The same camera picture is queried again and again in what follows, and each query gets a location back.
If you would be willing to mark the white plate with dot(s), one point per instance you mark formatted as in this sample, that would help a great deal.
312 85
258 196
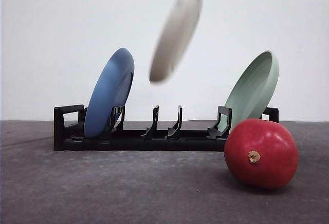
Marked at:
175 37

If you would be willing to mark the red pomegranate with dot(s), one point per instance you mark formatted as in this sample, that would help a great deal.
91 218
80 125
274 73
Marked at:
260 153

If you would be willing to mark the blue plate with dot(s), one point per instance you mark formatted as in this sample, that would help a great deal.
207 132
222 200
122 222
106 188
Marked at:
112 89

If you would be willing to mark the green plate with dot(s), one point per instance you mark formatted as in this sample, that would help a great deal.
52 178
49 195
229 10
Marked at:
253 90

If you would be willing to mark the black plate rack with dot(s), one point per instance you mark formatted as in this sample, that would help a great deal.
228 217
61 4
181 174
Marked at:
69 133

